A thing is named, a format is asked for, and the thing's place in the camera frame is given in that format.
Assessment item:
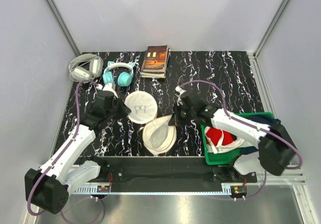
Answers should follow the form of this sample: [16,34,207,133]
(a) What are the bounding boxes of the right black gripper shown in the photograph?
[169,102,196,126]

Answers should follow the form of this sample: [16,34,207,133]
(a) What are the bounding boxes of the white mesh laundry bag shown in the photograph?
[125,91,177,155]

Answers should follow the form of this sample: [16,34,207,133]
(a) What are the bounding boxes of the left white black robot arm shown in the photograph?
[25,89,130,215]

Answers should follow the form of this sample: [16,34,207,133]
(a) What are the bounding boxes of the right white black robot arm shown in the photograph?
[169,87,297,182]

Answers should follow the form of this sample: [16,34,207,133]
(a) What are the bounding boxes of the teal cat-ear headphones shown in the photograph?
[102,61,137,87]

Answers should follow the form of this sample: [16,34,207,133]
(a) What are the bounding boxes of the red garment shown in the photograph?
[205,127,237,148]

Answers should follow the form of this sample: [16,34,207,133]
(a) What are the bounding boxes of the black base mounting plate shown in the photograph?
[90,157,257,194]

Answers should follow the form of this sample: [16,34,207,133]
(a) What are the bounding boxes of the green plastic bin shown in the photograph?
[201,112,274,165]

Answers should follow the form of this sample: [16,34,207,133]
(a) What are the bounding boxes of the white garment in bin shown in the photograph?
[206,132,244,154]

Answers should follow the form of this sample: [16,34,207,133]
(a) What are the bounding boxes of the white grey headphones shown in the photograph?
[68,53,103,82]

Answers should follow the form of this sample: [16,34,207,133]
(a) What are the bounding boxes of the dark cover book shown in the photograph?
[140,45,169,75]

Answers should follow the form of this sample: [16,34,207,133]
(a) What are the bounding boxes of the navy blue garment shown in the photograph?
[241,114,281,155]

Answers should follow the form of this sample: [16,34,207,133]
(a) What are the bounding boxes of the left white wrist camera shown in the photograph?
[96,83,118,98]

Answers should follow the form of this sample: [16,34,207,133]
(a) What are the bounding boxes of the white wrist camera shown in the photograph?
[96,83,118,98]
[174,86,186,102]

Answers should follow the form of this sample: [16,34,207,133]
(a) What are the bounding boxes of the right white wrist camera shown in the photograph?
[174,86,186,102]

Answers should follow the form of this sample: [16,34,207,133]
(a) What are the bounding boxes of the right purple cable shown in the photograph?
[179,80,303,201]

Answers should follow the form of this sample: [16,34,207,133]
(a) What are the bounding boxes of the purple cable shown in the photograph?
[27,79,105,223]
[179,80,303,201]

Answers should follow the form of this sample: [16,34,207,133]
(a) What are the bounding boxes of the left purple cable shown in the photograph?
[27,79,105,223]

